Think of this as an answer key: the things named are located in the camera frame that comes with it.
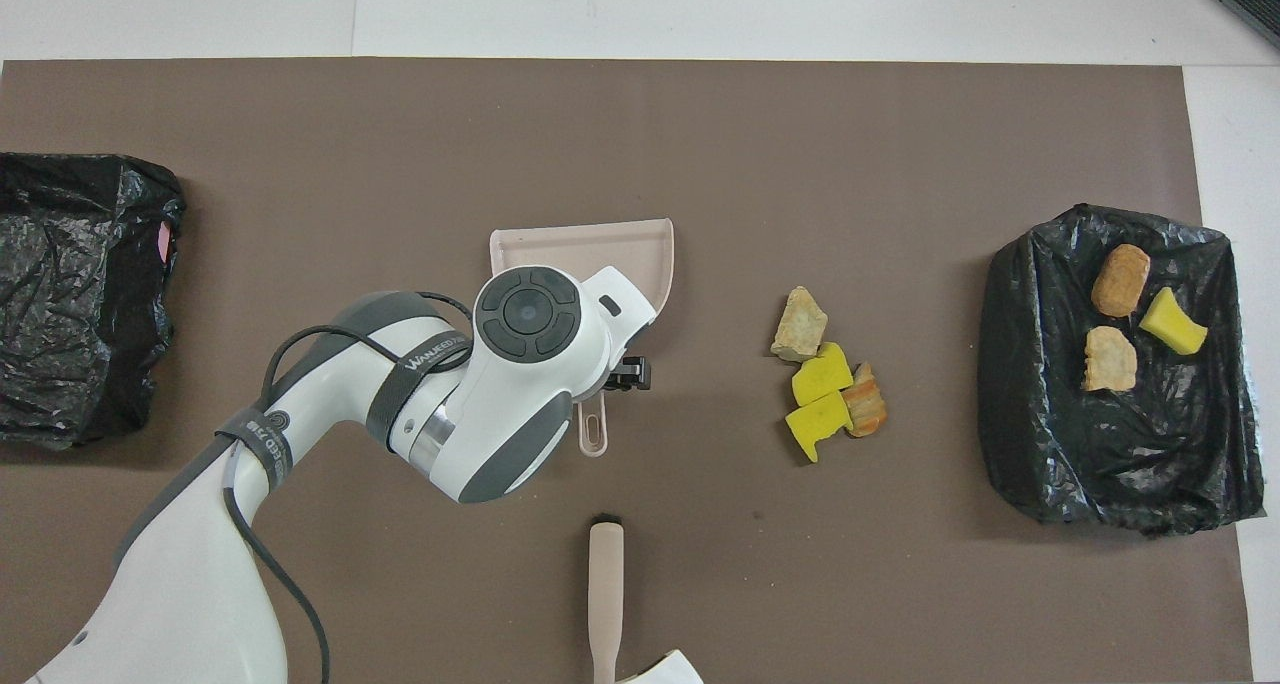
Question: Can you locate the small striped croissant piece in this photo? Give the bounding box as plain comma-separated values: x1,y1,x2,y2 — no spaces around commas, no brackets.
842,363,889,439

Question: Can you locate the striped croissant bread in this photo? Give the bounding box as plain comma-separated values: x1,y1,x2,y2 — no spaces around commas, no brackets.
1084,325,1140,393

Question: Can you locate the pale angular bread chunk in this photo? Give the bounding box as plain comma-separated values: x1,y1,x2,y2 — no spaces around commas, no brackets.
770,285,830,363

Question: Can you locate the beige hand brush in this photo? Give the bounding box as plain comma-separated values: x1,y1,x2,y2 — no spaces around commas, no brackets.
588,514,626,684

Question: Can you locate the beige plastic dustpan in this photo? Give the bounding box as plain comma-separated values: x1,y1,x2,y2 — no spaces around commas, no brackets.
489,218,681,459

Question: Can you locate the yellow sponge block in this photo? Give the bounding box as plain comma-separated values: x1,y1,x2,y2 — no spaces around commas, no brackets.
791,341,856,408
784,390,854,464

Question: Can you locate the black bag-lined bin pink mark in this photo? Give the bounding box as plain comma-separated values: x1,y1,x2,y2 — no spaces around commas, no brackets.
0,152,187,452

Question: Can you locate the oval brown bread roll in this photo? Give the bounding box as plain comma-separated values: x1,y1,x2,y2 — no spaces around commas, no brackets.
1091,244,1152,318

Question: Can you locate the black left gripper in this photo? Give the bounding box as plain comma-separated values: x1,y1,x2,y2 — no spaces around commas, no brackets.
600,356,651,393

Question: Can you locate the curved yellow sponge piece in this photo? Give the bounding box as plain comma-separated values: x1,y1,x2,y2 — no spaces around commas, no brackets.
1139,286,1209,356

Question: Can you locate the brown table mat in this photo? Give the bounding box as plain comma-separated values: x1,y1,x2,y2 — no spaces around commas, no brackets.
0,58,1256,684

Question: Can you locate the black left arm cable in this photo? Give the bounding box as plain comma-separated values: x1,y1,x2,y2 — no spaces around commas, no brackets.
220,289,471,684

